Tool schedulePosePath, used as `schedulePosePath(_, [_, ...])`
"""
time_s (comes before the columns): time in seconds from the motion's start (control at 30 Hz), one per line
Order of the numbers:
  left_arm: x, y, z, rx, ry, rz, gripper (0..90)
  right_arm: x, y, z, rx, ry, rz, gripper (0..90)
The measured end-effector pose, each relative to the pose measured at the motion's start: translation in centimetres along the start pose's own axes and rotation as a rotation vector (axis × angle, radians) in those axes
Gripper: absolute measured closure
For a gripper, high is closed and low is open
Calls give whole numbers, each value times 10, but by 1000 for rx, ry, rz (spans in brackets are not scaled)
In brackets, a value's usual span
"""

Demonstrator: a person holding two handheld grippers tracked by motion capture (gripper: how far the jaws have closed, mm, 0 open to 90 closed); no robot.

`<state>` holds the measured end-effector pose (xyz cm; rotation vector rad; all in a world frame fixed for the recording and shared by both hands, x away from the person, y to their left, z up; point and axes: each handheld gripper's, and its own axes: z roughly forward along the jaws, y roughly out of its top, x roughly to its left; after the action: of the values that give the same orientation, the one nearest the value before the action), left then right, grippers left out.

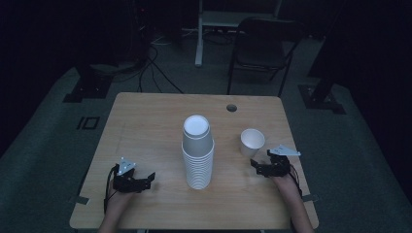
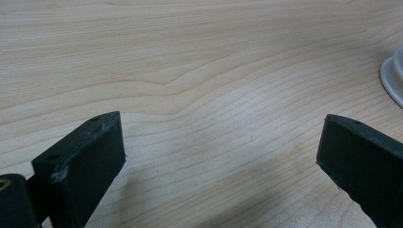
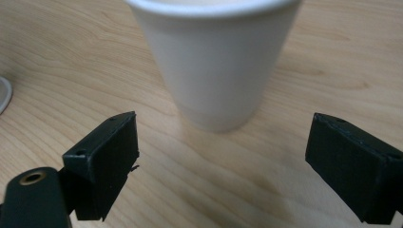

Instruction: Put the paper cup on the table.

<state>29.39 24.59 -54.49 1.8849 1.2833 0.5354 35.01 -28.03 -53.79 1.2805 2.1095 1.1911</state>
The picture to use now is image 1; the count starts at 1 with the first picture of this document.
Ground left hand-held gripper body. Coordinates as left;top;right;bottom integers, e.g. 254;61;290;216
111;156;152;194

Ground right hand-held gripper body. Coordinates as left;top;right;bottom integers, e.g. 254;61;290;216
257;144;302;179

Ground single white paper cup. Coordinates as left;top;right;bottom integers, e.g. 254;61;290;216
239;128;266;159

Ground stack of white paper cups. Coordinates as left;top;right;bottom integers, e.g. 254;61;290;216
181;114;216;191

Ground person's left hand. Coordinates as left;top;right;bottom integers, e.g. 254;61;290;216
106;180;134;210

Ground person's right hand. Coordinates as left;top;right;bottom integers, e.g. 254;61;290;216
271;173;301;202

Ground black stand base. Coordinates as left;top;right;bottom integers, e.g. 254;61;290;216
297;83;347;116
62;63;114;104

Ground black folding chair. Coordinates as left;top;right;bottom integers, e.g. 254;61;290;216
225;17;306;97

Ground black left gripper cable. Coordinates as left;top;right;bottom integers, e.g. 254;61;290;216
103;164;120;216

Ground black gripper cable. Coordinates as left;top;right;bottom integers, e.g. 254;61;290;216
289;164;304;198
103;164;120;216

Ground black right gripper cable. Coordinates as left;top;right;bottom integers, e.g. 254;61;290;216
289;164;304;198

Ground black floor cables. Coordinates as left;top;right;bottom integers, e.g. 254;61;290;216
137;45;185;95

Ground white metal desk frame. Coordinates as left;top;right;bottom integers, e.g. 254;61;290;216
194;0;284;68

